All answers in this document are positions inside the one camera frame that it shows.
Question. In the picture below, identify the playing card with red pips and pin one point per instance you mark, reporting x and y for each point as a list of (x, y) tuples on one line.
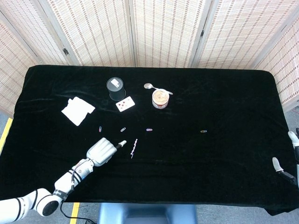
[(125, 104)]

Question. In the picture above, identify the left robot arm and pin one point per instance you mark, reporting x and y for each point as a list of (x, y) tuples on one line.
[(67, 179)]

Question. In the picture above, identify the white card in holder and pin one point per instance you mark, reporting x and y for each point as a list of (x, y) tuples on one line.
[(115, 83)]

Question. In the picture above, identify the metal screen hinge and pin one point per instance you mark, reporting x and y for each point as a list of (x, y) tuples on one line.
[(66, 51), (202, 33)]

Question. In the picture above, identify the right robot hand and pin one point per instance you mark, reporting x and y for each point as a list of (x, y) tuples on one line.
[(289, 178)]

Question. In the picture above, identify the woven bamboo folding screen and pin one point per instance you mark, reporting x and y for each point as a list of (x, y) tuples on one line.
[(163, 35)]

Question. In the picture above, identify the white folded paper napkin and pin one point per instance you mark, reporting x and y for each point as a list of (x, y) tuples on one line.
[(77, 112)]

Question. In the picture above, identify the black velvet tablecloth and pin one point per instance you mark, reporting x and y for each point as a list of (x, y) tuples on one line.
[(187, 163)]

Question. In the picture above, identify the yellow floor tape strip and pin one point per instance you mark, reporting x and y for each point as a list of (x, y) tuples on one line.
[(74, 212), (5, 133)]

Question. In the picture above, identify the metal spoon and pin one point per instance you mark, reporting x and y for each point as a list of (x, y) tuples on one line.
[(147, 86)]

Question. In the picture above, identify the open peanut butter jar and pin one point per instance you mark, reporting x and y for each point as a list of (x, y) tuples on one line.
[(160, 99)]

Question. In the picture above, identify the black mesh pen holder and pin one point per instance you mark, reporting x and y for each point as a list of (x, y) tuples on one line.
[(115, 94)]

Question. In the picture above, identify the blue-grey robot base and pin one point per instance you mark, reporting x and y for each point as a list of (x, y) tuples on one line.
[(147, 213)]

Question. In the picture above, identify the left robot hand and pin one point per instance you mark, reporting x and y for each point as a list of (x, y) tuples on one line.
[(100, 151)]

